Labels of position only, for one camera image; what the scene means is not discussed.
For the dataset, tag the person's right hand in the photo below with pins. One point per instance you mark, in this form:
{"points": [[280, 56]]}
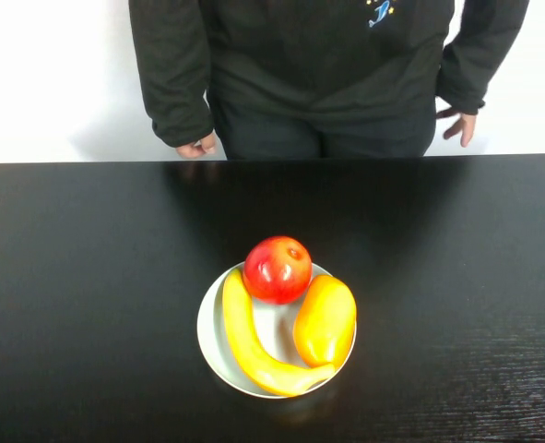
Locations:
{"points": [[196, 148]]}

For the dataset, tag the person's left hand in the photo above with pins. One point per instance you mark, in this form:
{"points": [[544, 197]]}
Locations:
{"points": [[465, 125]]}

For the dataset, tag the yellow banana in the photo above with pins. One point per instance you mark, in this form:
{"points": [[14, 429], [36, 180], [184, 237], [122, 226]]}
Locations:
{"points": [[244, 332]]}

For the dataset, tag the person's left arm black sleeve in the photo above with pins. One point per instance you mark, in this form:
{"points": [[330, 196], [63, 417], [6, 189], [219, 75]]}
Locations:
{"points": [[477, 51]]}

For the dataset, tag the black trousers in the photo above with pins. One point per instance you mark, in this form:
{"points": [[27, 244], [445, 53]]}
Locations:
{"points": [[299, 136]]}

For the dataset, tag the red apple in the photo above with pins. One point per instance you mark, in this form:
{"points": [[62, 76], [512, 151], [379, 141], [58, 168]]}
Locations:
{"points": [[276, 270]]}

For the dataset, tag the black hoodie torso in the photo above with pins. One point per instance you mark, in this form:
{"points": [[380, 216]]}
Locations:
{"points": [[309, 55]]}

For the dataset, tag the white round plate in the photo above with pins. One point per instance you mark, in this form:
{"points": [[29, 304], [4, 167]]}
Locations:
{"points": [[272, 325]]}

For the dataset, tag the yellow orange mango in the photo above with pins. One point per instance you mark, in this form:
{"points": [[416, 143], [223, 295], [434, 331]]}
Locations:
{"points": [[325, 318]]}

